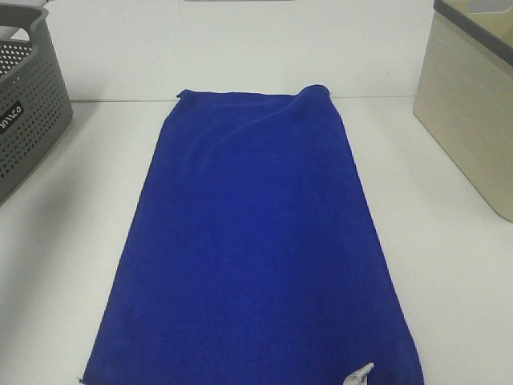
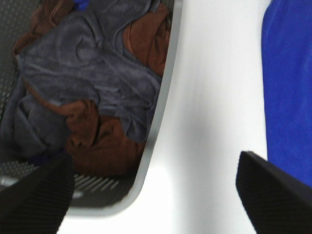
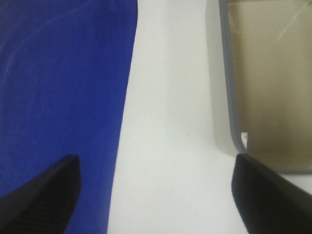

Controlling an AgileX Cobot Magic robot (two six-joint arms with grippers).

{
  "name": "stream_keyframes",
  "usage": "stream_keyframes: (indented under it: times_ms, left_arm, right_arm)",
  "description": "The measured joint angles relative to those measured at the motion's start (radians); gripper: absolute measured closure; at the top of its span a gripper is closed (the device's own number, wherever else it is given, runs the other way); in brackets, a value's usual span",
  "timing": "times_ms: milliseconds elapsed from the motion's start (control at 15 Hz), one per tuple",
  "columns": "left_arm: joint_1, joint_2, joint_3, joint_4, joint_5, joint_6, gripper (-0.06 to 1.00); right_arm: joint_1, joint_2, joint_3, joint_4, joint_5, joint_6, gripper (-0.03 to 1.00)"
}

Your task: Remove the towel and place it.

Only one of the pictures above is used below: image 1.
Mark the white towel label tag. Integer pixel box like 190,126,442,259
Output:
342,363,374,385

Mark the blue microfibre towel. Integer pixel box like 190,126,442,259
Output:
81,85,424,384

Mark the grey perforated plastic basket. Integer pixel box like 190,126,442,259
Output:
1,2,73,201

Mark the beige plastic storage bin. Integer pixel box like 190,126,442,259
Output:
413,1,512,221

